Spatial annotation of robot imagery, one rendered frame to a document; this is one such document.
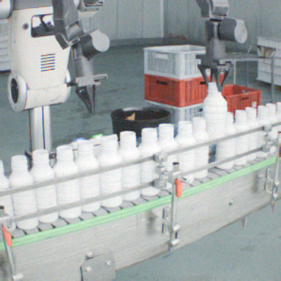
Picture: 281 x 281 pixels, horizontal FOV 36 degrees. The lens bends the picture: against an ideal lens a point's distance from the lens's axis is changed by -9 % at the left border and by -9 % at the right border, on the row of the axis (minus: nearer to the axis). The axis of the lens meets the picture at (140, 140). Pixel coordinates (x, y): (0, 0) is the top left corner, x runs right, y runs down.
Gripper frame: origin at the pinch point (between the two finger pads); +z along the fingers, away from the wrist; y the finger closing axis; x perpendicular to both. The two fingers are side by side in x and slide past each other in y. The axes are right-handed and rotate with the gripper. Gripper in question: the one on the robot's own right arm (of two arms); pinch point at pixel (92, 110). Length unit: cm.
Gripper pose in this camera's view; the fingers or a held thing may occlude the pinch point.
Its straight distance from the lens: 128.6
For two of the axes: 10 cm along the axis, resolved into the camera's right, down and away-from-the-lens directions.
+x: -5.7, 1.1, 8.1
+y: 7.9, -1.8, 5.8
